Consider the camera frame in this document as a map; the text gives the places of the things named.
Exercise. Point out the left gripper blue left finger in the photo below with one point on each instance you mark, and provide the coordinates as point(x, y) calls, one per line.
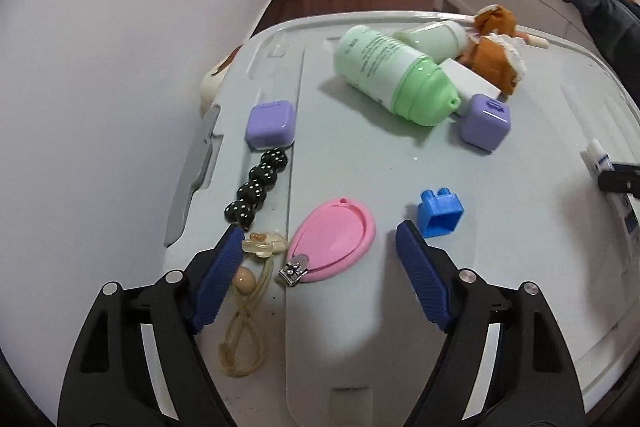
point(107, 381)

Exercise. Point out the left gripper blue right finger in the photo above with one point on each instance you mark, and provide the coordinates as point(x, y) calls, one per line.
point(533, 381)

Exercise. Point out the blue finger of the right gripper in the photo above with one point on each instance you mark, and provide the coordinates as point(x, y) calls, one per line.
point(622, 179)

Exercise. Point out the white ointment tube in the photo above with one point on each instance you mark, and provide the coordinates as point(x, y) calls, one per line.
point(625, 206)

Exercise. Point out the pink oval nail clipper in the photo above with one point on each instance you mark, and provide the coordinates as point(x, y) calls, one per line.
point(334, 237)

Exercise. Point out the pale green small bottle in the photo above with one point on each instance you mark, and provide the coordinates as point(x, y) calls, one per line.
point(440, 40)

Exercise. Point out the green cap lotion bottle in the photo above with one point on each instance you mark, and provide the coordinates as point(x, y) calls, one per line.
point(407, 82)

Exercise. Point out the purple cube charger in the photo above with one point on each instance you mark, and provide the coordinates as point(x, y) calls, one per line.
point(486, 123)

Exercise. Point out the blue toy building block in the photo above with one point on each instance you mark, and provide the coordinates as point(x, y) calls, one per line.
point(439, 212)

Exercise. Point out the orange plush animal toy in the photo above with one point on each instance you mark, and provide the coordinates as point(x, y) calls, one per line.
point(497, 59)

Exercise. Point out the black bead hair clip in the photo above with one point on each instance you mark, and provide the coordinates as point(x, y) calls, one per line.
point(252, 194)

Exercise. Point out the white charger block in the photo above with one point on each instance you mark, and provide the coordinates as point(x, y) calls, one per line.
point(467, 83)

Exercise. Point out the brown plush head pen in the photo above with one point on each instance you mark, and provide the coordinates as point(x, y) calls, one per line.
point(498, 19)

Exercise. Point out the purple earbud case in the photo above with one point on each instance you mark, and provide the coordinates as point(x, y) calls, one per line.
point(271, 125)

